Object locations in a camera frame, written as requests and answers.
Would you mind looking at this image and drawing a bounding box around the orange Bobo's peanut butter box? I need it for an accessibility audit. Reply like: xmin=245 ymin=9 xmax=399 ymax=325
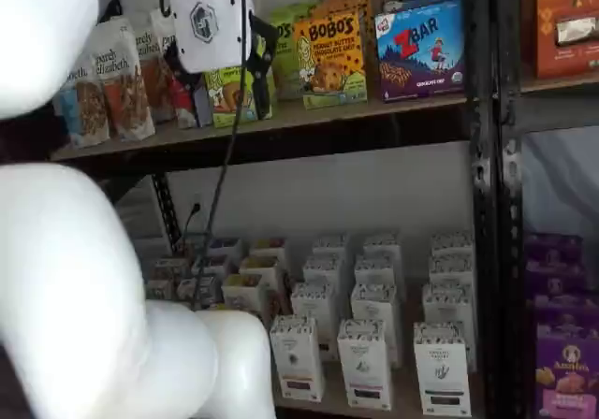
xmin=293 ymin=9 xmax=369 ymax=110
xmin=322 ymin=0 xmax=389 ymax=100

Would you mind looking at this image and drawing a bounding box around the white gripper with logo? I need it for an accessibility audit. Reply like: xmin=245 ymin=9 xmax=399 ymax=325
xmin=163 ymin=0 xmax=277 ymax=128

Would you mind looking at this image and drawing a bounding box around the white granola box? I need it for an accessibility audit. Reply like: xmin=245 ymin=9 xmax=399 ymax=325
xmin=176 ymin=274 xmax=222 ymax=306
xmin=249 ymin=236 xmax=287 ymax=261
xmin=205 ymin=236 xmax=243 ymax=259
xmin=238 ymin=254 xmax=282 ymax=289
xmin=221 ymin=272 xmax=266 ymax=315
xmin=144 ymin=278 xmax=177 ymax=301
xmin=190 ymin=253 xmax=231 ymax=280

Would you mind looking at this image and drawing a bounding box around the white botanical box dark strip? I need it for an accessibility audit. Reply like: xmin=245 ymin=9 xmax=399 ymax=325
xmin=270 ymin=314 xmax=326 ymax=402

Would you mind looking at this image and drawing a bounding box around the Purely Elizabeth granola bag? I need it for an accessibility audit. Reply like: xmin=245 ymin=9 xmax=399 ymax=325
xmin=132 ymin=14 xmax=178 ymax=124
xmin=149 ymin=7 xmax=180 ymax=60

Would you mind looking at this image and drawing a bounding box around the white botanical box teal strip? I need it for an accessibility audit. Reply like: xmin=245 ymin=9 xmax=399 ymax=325
xmin=413 ymin=321 xmax=473 ymax=416

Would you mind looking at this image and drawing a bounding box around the purple Annie's box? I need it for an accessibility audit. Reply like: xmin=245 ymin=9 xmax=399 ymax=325
xmin=531 ymin=273 xmax=599 ymax=340
xmin=523 ymin=232 xmax=586 ymax=280
xmin=534 ymin=334 xmax=599 ymax=419

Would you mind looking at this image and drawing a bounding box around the Purely Elizabeth bag blue base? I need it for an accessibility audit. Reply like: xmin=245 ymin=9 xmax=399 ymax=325
xmin=54 ymin=56 xmax=112 ymax=149

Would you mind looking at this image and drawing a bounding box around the white botanical print box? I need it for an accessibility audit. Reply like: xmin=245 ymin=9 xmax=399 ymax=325
xmin=363 ymin=233 xmax=402 ymax=260
xmin=430 ymin=231 xmax=475 ymax=259
xmin=290 ymin=281 xmax=339 ymax=345
xmin=421 ymin=282 xmax=476 ymax=373
xmin=354 ymin=254 xmax=402 ymax=289
xmin=312 ymin=234 xmax=351 ymax=261
xmin=350 ymin=282 xmax=402 ymax=368
xmin=302 ymin=254 xmax=350 ymax=294
xmin=428 ymin=253 xmax=475 ymax=289

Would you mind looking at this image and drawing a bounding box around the Purely Elizabeth bag orange base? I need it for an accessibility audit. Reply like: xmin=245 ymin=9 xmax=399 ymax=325
xmin=88 ymin=19 xmax=156 ymax=142

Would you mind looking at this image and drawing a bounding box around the white botanical box pink strip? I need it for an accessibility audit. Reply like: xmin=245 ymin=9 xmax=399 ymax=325
xmin=336 ymin=318 xmax=394 ymax=412

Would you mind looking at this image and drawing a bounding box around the long black gripper cable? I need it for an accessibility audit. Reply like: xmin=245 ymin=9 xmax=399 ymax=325
xmin=191 ymin=0 xmax=249 ymax=306

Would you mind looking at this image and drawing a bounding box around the green Bobo's box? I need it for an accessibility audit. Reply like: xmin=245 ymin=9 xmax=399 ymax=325
xmin=203 ymin=61 xmax=264 ymax=129
xmin=267 ymin=0 xmax=325 ymax=101

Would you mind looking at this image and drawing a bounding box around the black metal shelving frame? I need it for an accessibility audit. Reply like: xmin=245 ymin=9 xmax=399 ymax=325
xmin=46 ymin=0 xmax=498 ymax=419
xmin=495 ymin=0 xmax=599 ymax=419

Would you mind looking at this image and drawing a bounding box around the red granola bag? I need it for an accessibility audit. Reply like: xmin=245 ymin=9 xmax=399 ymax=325
xmin=168 ymin=79 xmax=197 ymax=129

